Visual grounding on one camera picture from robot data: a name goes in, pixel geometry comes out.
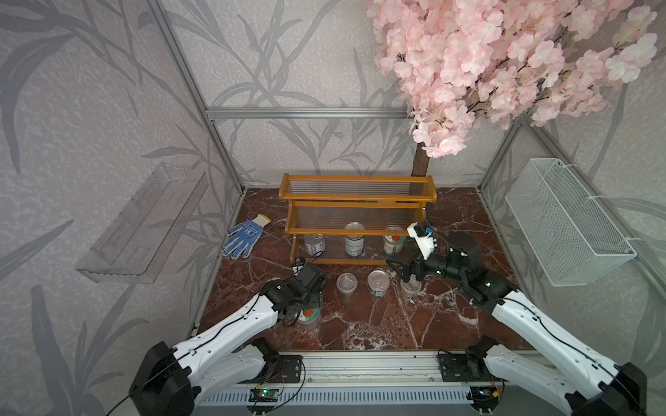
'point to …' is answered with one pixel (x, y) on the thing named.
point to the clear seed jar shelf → (413, 285)
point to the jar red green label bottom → (393, 245)
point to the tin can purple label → (315, 244)
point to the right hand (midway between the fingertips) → (397, 249)
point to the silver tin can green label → (378, 282)
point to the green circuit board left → (264, 395)
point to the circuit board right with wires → (485, 398)
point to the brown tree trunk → (421, 161)
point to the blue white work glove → (245, 235)
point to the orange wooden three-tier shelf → (333, 219)
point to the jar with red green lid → (310, 317)
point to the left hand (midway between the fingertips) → (313, 296)
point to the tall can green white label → (355, 243)
